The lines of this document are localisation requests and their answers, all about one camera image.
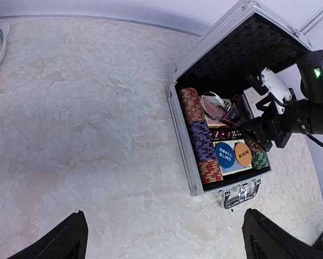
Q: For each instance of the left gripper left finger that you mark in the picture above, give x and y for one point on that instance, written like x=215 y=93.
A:
x=66 y=240

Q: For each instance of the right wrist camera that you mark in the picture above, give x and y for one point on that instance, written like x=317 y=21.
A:
x=276 y=88

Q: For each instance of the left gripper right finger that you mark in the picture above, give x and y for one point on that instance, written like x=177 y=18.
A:
x=265 y=239

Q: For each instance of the green poker chip stack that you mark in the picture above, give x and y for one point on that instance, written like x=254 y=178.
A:
x=260 y=160

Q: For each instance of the black triangular dealer button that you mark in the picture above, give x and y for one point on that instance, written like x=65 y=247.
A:
x=232 y=117

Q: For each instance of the red yellow chip row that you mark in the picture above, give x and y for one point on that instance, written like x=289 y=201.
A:
x=191 y=105

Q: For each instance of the blue small blind button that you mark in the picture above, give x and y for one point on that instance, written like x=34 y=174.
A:
x=225 y=155

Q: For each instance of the brown chip row in case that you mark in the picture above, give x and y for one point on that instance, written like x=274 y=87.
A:
x=245 y=114

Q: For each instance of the blue playing card deck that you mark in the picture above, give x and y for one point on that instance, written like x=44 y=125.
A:
x=236 y=167

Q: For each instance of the clear round disc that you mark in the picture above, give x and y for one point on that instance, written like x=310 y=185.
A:
x=213 y=105

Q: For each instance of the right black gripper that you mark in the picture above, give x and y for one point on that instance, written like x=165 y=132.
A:
x=303 y=116

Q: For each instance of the purple chip row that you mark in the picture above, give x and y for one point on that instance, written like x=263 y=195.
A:
x=201 y=141

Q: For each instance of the red playing card deck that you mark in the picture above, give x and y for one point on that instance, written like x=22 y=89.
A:
x=215 y=118

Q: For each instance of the right aluminium post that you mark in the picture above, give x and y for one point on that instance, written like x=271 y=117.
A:
x=312 y=22

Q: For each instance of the aluminium poker case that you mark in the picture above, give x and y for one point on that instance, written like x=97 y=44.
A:
x=248 y=38

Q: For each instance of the orange big blind button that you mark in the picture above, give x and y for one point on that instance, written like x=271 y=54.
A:
x=243 y=154

